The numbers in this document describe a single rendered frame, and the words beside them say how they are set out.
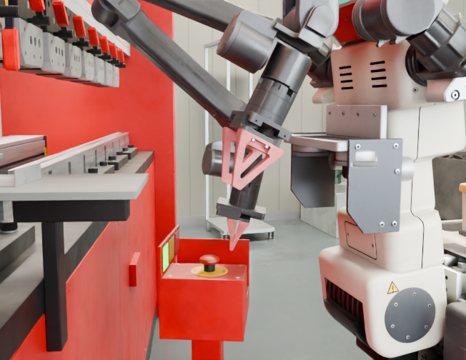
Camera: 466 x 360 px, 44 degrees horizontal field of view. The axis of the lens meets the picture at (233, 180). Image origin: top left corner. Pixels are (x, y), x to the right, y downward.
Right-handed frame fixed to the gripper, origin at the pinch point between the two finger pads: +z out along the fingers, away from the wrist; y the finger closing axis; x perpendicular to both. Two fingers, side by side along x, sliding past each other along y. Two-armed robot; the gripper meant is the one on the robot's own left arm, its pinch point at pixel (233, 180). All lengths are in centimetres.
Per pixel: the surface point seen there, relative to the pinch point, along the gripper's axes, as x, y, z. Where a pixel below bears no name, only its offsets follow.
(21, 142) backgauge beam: -33, -129, 19
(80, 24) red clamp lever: -30, -71, -18
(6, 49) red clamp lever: -35.7, -17.8, -2.9
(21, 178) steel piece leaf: -25.4, 0.4, 11.5
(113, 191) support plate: -15.3, 8.7, 7.3
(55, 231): -18.8, 0.5, 16.0
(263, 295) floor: 119, -230, 51
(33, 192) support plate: -23.3, 7.2, 11.5
